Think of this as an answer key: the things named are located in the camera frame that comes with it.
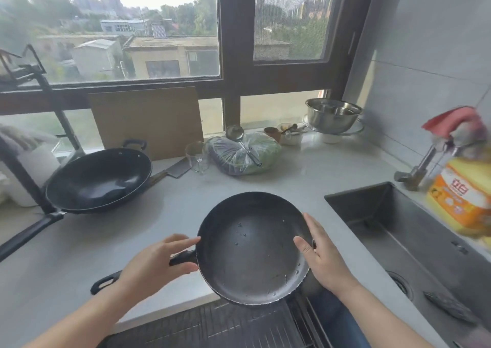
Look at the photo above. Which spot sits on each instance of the stainless steel sink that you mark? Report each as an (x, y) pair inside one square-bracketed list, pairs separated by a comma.
[(402, 240)]

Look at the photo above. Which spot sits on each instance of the person's right forearm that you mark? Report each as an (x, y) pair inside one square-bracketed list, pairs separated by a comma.
[(376, 321)]

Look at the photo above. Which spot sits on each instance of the white plastic container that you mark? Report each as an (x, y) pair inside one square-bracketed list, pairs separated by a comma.
[(32, 175)]

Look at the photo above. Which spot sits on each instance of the stainless steel mixing bowl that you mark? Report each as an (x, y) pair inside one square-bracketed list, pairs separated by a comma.
[(332, 119)]

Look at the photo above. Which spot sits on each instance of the black frying pan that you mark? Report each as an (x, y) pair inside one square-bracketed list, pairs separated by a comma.
[(249, 244)]

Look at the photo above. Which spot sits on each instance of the person's left thumb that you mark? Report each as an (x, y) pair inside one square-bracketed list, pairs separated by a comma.
[(186, 269)]

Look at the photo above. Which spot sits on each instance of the black dish rack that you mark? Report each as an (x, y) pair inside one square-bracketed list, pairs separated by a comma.
[(34, 79)]

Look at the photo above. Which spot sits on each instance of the person's left forearm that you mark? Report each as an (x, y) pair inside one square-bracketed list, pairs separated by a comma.
[(84, 321)]

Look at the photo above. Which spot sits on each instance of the pink cloth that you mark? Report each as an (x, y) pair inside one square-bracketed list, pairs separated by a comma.
[(454, 123)]

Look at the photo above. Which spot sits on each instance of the wooden cutting board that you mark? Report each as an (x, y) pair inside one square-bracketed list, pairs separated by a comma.
[(149, 121)]

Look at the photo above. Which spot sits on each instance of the dark brown window frame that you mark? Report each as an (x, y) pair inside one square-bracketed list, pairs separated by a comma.
[(234, 33)]

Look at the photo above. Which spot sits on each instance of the clear glass measuring cup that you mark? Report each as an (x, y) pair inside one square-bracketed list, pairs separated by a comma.
[(196, 157)]

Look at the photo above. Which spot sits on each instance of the yellow dish soap bottle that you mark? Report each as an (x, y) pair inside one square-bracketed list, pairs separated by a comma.
[(460, 198)]

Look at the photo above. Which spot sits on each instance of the pale cloth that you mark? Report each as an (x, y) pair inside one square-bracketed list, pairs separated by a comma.
[(19, 134)]

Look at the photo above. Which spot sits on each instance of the person's right hand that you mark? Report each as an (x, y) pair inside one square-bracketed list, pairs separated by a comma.
[(326, 263)]

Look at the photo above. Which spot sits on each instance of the person's left hand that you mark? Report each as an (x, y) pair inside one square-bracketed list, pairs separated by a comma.
[(149, 267)]

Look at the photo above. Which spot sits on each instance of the ridged steel drain tray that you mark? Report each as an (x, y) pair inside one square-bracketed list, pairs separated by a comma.
[(214, 328)]

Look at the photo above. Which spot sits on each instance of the metal spoon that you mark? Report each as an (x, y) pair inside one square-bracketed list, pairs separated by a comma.
[(294, 129)]

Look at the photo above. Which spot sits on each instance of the dark scrubbing pad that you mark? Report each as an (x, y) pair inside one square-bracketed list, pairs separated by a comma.
[(450, 307)]

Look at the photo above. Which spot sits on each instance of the small brown bowl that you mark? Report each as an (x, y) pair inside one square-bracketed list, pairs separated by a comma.
[(271, 133)]

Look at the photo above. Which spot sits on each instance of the steel strainer ladle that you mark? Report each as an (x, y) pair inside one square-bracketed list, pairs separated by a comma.
[(234, 133)]

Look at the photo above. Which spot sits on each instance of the plastic bag of vegetables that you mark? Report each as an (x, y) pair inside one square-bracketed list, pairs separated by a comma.
[(238, 156)]

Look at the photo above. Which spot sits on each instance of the sink drain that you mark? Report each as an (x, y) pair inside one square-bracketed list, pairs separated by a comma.
[(399, 284)]

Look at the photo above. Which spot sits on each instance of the person's blue jeans leg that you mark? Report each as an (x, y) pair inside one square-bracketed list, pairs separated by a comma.
[(337, 324)]

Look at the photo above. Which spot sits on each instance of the small white bowl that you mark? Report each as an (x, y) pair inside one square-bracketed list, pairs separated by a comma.
[(291, 138)]

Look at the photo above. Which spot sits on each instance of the steel cleaver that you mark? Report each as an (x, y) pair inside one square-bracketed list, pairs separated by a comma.
[(174, 169)]

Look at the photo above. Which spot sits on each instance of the steel faucet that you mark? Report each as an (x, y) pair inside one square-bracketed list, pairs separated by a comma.
[(418, 171)]

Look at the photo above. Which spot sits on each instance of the person's right thumb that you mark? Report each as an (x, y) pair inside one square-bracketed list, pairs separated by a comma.
[(303, 247)]

